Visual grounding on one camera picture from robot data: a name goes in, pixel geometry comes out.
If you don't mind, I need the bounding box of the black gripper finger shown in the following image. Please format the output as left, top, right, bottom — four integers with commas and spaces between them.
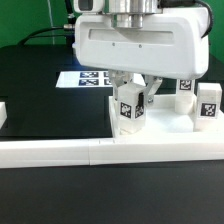
143, 75, 163, 106
108, 70, 134, 100

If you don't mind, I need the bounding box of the white square tabletop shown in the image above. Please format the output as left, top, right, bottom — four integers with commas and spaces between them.
109, 94, 224, 142

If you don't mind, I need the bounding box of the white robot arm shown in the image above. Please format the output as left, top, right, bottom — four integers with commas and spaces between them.
73, 0, 214, 91

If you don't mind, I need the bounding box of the white sheet with tag markers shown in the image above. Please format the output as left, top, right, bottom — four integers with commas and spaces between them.
56, 70, 146, 88

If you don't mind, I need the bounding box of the white front fence bar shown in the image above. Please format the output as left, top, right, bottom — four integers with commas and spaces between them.
0, 135, 224, 169

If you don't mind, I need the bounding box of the white fence bar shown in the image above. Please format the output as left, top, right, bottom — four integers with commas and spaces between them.
0, 102, 7, 129
0, 135, 224, 169

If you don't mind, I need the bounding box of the white left fence bar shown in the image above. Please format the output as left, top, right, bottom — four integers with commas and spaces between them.
0, 102, 7, 129

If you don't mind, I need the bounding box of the black cable at base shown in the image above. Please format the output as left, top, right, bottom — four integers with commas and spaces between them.
17, 0, 78, 46

